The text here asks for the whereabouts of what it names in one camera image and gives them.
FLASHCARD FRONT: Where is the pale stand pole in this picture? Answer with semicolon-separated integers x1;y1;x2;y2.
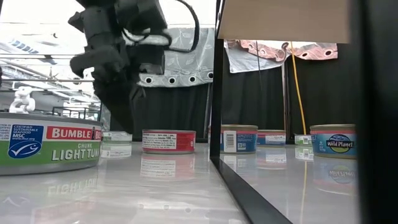
280;62;289;138

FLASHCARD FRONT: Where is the Wild Planet can gold lid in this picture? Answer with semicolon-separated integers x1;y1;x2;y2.
207;124;259;155
256;129;287;147
309;123;358;160

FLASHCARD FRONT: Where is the black metal rack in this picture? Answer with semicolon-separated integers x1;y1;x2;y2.
51;106;102;121

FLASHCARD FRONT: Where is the white figurine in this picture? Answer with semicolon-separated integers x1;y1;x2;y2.
8;86;36;114

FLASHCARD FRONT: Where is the black frame wooden top shelf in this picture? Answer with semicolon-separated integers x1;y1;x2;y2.
210;0;398;224

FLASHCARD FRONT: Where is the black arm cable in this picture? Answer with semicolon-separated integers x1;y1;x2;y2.
167;0;201;54

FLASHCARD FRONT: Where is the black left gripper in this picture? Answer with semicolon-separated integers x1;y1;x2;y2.
67;2;146;133

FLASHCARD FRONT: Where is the yellow cable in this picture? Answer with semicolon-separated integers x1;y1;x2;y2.
289;42;308;136

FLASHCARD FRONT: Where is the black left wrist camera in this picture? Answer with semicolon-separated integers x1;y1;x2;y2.
136;46;167;75

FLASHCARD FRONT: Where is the green Bumble Bee tuna can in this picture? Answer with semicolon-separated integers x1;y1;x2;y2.
294;134;313;147
101;131;134;144
0;111;104;177

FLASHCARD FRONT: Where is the grey leaf pattern curtain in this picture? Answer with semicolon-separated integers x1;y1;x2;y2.
136;27;216;88

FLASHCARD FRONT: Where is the horizontal metal bar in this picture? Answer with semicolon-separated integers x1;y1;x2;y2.
0;78;96;83

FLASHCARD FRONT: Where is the black curtain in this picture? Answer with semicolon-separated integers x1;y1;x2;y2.
221;43;358;142
110;83;213;140

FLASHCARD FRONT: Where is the pink patterned curtain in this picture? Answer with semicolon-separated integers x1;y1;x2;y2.
223;39;339;74

